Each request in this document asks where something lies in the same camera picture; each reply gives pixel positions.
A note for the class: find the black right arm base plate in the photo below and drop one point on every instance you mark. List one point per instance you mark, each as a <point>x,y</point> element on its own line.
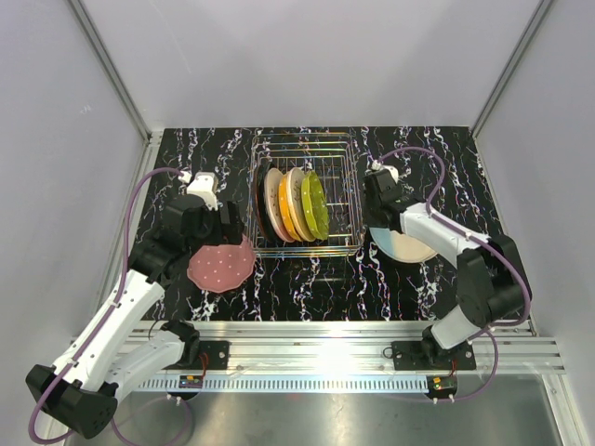
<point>425,356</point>

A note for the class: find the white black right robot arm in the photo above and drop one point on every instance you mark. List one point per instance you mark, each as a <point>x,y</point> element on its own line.
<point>490,280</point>

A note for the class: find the pink scalloped bottom plate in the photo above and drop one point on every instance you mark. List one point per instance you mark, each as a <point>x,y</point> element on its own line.
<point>222,268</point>

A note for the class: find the orange dotted scalloped plate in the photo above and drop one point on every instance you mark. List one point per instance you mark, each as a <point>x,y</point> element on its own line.
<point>285,211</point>

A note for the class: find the aluminium frame post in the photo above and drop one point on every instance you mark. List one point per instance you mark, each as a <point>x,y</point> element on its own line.
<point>526,38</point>
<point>102,54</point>

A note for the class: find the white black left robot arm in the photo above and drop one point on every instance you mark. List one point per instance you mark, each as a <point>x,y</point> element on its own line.
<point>84,385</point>

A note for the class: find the green dotted scalloped plate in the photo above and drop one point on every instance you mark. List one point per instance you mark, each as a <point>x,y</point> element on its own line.
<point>314,206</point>

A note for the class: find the metal wire dish rack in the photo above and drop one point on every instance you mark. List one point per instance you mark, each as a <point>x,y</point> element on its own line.
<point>331,157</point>

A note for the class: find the aluminium mounting rail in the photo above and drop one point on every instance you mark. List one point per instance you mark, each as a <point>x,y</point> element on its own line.
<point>361,347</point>

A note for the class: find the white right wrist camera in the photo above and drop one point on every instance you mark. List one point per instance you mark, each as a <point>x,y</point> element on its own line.
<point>377,166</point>

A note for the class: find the cream pink floral plate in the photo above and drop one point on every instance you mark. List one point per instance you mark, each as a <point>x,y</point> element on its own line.
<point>271,185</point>

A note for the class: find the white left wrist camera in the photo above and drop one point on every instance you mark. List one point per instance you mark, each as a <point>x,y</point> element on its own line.
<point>202,184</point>

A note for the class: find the green circuit board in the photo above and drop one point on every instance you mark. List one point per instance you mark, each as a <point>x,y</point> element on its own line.
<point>442,387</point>
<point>190,381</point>

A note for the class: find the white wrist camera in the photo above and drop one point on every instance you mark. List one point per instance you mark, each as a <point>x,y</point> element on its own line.
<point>202,184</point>
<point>377,166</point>

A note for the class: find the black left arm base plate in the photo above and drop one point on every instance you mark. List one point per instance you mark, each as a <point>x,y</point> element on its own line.
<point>213,354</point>

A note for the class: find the cream orange floral plate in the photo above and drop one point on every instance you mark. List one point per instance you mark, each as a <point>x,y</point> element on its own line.
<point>293,188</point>

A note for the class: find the left aluminium frame post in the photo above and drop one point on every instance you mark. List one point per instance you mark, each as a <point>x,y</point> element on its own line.
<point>102,54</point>

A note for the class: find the cream beige floral plate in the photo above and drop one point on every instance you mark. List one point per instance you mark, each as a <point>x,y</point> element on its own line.
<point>400,247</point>

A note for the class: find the dark brown round plate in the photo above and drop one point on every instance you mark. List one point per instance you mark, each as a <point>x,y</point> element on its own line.
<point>264,223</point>

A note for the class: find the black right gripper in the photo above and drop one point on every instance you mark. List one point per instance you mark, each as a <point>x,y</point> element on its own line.
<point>372,222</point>

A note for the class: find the white slotted cable duct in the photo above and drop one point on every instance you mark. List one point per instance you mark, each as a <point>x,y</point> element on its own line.
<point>354,384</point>

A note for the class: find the right green circuit board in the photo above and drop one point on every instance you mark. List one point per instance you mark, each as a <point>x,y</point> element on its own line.
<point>442,387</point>

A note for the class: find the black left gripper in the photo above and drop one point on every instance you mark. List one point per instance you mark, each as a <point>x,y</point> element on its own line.
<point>227,233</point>

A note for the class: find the right aluminium frame post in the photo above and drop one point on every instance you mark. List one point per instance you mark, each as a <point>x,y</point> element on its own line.
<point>526,38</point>

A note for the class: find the left green circuit board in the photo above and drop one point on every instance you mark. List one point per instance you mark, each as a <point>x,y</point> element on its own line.
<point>190,381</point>

